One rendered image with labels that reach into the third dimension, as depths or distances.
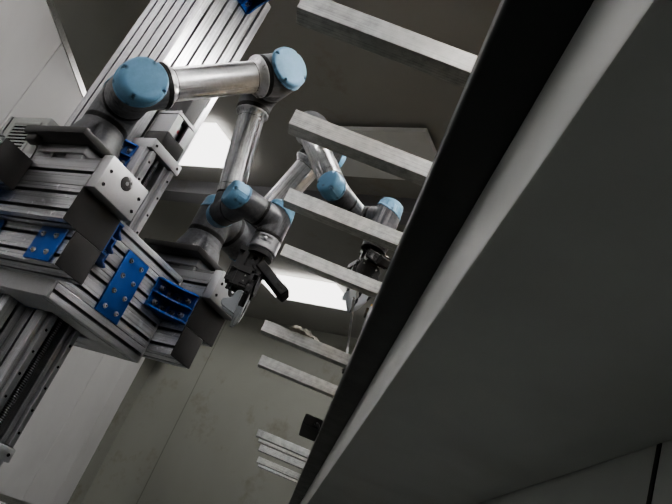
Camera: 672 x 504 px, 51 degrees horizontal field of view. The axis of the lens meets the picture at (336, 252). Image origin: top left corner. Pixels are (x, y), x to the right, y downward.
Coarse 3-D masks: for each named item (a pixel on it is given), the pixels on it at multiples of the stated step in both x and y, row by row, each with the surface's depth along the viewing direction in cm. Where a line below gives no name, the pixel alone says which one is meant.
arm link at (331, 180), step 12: (312, 144) 212; (312, 156) 209; (324, 156) 206; (312, 168) 209; (324, 168) 202; (336, 168) 202; (324, 180) 196; (336, 180) 194; (324, 192) 195; (336, 192) 195; (348, 192) 198; (336, 204) 198; (348, 204) 199
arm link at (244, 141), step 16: (240, 96) 203; (240, 112) 202; (256, 112) 201; (240, 128) 199; (256, 128) 201; (240, 144) 198; (256, 144) 201; (240, 160) 196; (224, 176) 195; (240, 176) 195; (208, 208) 196; (224, 224) 193
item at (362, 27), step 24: (312, 0) 89; (312, 24) 90; (336, 24) 88; (360, 24) 88; (384, 24) 88; (384, 48) 88; (408, 48) 87; (432, 48) 87; (456, 48) 88; (432, 72) 89; (456, 72) 87
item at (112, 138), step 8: (88, 112) 176; (96, 112) 175; (80, 120) 174; (88, 120) 174; (96, 120) 174; (104, 120) 175; (112, 120) 176; (96, 128) 173; (104, 128) 174; (112, 128) 176; (120, 128) 177; (96, 136) 172; (104, 136) 173; (112, 136) 175; (120, 136) 178; (104, 144) 172; (112, 144) 174; (120, 144) 178; (112, 152) 174
